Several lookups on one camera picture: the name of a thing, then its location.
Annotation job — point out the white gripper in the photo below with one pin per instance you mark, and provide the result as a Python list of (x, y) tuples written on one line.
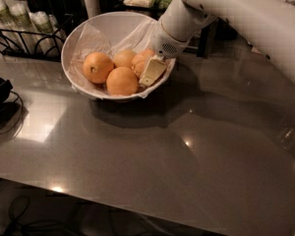
[(164, 44)]

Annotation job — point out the orange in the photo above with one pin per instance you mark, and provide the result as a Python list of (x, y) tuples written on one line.
[(97, 67), (139, 61), (122, 81), (124, 58)]

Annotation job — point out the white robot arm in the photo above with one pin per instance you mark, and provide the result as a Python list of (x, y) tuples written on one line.
[(268, 24)]

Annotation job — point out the white bowl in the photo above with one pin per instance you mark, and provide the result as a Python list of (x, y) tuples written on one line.
[(118, 25)]

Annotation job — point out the white paper bowl liner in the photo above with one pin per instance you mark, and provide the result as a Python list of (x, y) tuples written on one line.
[(137, 38)]

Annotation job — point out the black condiment shelf rack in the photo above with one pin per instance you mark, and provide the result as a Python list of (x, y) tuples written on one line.
[(202, 40)]

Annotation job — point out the white cylindrical container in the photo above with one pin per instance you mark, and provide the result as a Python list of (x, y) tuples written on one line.
[(91, 0)]

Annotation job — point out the right paper cup stack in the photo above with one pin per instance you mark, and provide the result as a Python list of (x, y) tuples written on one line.
[(42, 23)]

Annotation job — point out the paper cup stack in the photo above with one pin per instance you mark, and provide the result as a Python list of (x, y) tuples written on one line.
[(7, 26), (42, 23), (24, 27)]

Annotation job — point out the middle paper cup stack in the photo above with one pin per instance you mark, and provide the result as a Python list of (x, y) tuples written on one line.
[(24, 27)]

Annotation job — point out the left paper cup stack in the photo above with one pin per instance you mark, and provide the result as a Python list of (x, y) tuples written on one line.
[(7, 26)]

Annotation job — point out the black wire cup rack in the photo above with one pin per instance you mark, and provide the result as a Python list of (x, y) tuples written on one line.
[(36, 45)]

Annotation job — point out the black tray with wire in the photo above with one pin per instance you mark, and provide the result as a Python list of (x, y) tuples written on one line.
[(12, 108)]

